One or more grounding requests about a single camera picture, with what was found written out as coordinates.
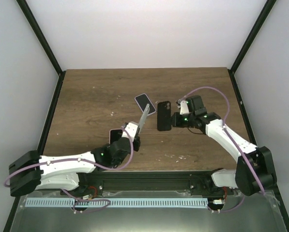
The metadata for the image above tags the black phone case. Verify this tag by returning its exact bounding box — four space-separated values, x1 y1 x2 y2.
157 101 171 131

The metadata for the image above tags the black smartphone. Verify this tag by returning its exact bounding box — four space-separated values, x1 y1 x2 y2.
138 104 150 133

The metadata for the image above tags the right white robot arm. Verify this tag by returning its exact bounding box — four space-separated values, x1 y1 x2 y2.
171 95 277 196

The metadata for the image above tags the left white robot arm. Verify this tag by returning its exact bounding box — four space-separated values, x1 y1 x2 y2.
6 134 140 197

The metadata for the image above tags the phone in pink case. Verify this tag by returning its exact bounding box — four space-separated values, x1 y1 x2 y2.
109 129 122 144

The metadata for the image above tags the phone in lilac case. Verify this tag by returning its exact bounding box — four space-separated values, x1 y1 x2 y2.
135 93 156 116

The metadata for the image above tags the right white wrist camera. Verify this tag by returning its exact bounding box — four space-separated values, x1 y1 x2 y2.
176 100 190 115

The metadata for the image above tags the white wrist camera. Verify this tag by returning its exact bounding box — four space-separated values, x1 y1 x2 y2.
122 122 138 142
176 100 190 115

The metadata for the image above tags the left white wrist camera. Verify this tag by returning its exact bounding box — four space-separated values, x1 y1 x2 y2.
122 122 138 142

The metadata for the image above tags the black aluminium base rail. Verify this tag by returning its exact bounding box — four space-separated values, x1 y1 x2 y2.
69 171 233 197

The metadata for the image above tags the light blue slotted cable duct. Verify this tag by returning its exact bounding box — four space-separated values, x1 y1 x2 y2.
25 198 208 208

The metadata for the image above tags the right black frame post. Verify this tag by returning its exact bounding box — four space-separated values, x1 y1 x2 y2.
230 0 277 73

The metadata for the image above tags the black frame post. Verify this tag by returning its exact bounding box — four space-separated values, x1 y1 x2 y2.
230 0 277 73
15 0 63 75

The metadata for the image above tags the left black frame post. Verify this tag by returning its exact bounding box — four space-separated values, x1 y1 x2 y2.
15 0 63 75

